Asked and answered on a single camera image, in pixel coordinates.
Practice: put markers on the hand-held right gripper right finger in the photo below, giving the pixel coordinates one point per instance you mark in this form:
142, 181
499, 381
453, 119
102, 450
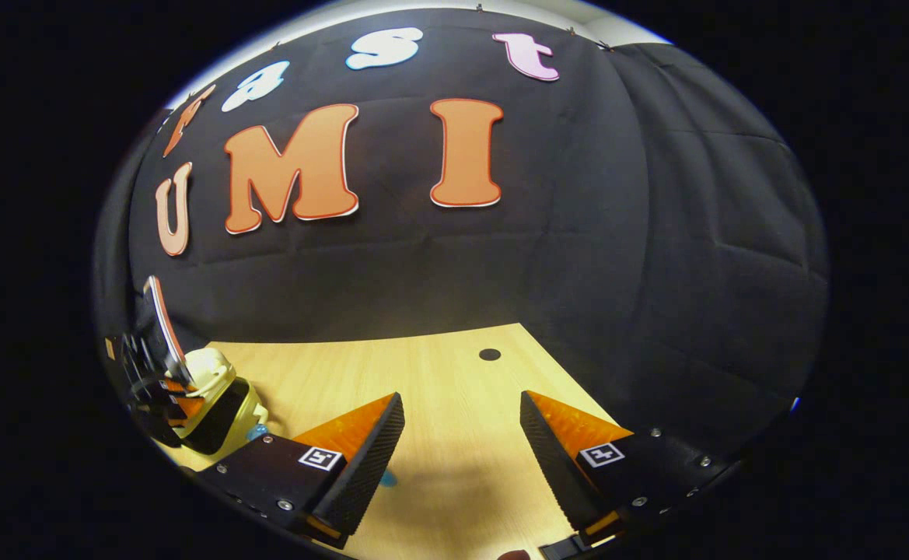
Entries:
555, 467

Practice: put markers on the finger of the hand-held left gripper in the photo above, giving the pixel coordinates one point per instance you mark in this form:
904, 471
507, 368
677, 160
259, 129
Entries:
183, 404

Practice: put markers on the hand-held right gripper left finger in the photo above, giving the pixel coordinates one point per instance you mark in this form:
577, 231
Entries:
376, 459

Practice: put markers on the blue and white tube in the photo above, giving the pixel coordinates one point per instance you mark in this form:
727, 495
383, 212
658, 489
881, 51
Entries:
388, 478

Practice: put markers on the pale yellow small suitcase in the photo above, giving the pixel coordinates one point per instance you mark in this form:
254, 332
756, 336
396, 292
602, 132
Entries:
209, 369

